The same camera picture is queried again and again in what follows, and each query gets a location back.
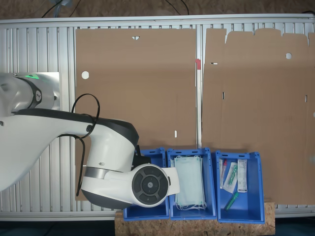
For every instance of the clear packet with red-capped tube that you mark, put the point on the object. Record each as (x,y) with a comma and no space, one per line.
(222,172)

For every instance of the pale face mask stack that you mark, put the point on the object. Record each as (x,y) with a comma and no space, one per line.
(190,182)

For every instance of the chipboard wooden block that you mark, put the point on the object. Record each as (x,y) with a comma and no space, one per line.
(197,228)

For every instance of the clear packet with green tubes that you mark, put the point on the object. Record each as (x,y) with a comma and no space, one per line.
(230,177)

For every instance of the loose green capped tube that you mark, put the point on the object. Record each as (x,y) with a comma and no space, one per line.
(231,201)

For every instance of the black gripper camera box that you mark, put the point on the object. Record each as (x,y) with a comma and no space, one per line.
(140,159)

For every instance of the brown cardboard sheet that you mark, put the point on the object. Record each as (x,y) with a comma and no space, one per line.
(135,86)
(258,110)

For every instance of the small red tape piece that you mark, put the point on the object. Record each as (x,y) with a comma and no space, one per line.
(197,64)

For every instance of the blue plastic bin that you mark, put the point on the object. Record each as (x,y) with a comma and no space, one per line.
(251,204)
(194,216)
(147,214)

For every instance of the white printed flat packet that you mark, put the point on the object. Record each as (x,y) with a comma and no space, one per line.
(242,175)

